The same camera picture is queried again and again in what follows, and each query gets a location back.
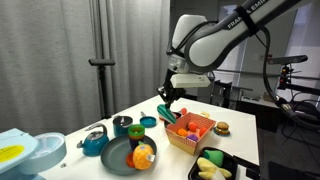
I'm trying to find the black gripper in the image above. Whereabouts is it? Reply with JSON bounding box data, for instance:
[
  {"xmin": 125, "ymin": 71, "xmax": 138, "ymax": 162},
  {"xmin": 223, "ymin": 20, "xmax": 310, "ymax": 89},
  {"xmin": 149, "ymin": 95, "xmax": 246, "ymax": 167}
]
[{"xmin": 157, "ymin": 70, "xmax": 183, "ymax": 110}]

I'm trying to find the toy watermelon slice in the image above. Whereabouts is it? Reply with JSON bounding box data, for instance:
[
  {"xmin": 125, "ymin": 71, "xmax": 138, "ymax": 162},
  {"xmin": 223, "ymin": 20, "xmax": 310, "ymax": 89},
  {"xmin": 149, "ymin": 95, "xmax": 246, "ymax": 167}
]
[{"xmin": 156, "ymin": 103, "xmax": 178, "ymax": 125}]

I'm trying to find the teal toy frying pan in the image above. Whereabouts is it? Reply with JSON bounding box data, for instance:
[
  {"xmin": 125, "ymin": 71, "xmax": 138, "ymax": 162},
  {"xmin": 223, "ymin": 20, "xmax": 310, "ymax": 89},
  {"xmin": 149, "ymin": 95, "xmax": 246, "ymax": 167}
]
[{"xmin": 139, "ymin": 110, "xmax": 158, "ymax": 129}]

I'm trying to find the green toy cup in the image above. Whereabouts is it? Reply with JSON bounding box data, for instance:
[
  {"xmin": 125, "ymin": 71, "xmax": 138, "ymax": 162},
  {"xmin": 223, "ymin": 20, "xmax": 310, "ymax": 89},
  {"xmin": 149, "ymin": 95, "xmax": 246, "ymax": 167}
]
[{"xmin": 127, "ymin": 123, "xmax": 146, "ymax": 138}]

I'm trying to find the purple toy cup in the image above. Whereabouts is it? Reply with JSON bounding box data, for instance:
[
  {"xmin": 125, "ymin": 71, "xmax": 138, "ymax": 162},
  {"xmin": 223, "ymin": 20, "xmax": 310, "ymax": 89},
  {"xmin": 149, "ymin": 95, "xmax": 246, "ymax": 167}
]
[{"xmin": 129, "ymin": 137, "xmax": 145, "ymax": 151}]

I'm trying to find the teal toy pot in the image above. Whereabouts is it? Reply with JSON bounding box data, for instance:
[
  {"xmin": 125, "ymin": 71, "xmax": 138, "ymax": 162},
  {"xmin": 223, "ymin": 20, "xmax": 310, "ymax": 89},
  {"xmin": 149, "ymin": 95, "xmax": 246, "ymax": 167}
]
[{"xmin": 112, "ymin": 115, "xmax": 134, "ymax": 137}]

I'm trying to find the toy burger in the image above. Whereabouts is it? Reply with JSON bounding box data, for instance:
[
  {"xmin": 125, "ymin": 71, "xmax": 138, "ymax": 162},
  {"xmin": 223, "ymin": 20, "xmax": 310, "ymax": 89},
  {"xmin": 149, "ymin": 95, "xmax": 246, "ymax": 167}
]
[{"xmin": 213, "ymin": 121, "xmax": 231, "ymax": 136}]

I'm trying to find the orange toy slice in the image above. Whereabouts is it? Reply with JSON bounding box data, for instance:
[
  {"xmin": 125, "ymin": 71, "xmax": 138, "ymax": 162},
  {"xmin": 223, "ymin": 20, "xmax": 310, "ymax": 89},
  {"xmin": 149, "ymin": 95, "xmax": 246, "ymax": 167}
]
[{"xmin": 125, "ymin": 152, "xmax": 136, "ymax": 169}]

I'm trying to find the grey plate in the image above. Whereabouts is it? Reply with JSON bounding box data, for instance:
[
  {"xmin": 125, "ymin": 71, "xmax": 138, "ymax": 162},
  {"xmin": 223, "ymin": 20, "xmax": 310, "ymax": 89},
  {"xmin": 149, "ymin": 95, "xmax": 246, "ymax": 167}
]
[{"xmin": 100, "ymin": 133, "xmax": 158, "ymax": 177}]

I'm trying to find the teal toy kettle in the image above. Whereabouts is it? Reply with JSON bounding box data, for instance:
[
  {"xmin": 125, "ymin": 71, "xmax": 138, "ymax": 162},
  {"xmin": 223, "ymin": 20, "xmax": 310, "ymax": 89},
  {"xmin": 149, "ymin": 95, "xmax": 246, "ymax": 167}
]
[{"xmin": 76, "ymin": 122, "xmax": 110, "ymax": 157}]

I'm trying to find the light blue toy toaster oven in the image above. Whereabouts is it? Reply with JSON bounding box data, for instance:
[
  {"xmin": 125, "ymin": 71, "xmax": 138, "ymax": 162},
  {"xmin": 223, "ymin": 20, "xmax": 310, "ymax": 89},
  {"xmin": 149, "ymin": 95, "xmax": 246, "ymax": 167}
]
[{"xmin": 0, "ymin": 127, "xmax": 68, "ymax": 180}]

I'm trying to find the orange plush fruit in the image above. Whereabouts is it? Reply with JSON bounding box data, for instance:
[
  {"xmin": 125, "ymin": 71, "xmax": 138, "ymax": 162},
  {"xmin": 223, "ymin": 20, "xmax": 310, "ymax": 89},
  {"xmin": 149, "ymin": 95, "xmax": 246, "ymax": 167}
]
[{"xmin": 176, "ymin": 127, "xmax": 189, "ymax": 138}]

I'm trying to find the purple plush fruit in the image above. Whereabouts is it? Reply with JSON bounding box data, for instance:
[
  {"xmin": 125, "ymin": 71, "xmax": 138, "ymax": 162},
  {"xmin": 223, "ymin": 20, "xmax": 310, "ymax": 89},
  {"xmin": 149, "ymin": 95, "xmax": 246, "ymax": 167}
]
[{"xmin": 186, "ymin": 133, "xmax": 200, "ymax": 143}]

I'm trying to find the black background equipment box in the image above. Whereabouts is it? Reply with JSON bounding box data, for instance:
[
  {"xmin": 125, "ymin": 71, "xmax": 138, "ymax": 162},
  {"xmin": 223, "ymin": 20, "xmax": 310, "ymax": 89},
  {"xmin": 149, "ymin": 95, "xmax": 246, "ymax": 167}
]
[{"xmin": 211, "ymin": 81, "xmax": 235, "ymax": 108}]

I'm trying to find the orange pineapple plush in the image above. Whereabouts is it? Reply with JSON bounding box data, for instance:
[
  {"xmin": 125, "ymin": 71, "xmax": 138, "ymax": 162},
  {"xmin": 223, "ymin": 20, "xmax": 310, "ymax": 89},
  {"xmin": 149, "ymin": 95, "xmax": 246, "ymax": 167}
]
[{"xmin": 132, "ymin": 140, "xmax": 156, "ymax": 171}]

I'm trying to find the green pear plush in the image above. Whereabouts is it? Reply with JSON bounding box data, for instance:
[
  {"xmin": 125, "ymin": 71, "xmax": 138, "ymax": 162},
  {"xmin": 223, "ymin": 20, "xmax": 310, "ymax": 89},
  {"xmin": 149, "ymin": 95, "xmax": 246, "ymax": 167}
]
[{"xmin": 202, "ymin": 148, "xmax": 225, "ymax": 168}]

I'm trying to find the yellow banana plush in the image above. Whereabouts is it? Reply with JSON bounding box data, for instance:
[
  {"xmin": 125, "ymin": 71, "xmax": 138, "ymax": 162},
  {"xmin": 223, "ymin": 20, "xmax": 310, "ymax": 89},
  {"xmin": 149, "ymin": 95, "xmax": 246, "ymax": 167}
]
[{"xmin": 196, "ymin": 156, "xmax": 233, "ymax": 180}]

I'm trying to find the black tripod stand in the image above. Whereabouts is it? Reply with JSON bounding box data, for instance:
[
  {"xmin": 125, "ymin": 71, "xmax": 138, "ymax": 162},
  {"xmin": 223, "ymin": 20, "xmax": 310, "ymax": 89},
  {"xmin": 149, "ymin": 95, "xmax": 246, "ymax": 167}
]
[{"xmin": 87, "ymin": 58, "xmax": 116, "ymax": 120}]

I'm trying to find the black plastic tray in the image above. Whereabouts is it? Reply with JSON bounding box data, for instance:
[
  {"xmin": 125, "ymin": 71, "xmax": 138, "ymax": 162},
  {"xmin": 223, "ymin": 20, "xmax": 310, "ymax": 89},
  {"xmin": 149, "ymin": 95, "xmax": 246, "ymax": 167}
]
[{"xmin": 187, "ymin": 146, "xmax": 239, "ymax": 180}]

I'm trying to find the grey curtain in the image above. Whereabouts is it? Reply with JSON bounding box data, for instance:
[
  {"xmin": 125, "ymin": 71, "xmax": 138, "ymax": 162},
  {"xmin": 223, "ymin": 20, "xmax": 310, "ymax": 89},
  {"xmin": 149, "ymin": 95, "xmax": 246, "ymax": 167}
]
[{"xmin": 0, "ymin": 0, "xmax": 171, "ymax": 136}]

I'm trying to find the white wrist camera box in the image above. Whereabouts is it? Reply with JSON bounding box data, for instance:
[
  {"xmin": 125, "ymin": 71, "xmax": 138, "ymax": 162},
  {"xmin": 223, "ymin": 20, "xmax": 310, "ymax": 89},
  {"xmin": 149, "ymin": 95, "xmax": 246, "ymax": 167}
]
[{"xmin": 169, "ymin": 73, "xmax": 213, "ymax": 90}]

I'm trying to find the yellow toy ring slice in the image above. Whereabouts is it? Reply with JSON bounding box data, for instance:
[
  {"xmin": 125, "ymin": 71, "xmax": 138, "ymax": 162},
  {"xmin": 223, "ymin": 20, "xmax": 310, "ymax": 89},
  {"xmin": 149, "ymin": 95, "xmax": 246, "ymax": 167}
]
[{"xmin": 198, "ymin": 110, "xmax": 211, "ymax": 119}]

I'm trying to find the black table bracket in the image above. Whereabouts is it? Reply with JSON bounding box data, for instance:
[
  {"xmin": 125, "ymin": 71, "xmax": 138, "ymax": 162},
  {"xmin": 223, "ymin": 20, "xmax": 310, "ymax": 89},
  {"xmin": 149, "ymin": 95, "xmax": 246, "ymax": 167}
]
[{"xmin": 232, "ymin": 154, "xmax": 261, "ymax": 180}]

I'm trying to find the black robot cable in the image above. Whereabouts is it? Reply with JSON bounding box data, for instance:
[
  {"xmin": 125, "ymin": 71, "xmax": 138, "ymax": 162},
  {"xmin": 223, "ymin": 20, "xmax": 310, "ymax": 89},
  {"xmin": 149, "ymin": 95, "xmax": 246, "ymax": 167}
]
[{"xmin": 253, "ymin": 25, "xmax": 320, "ymax": 132}]

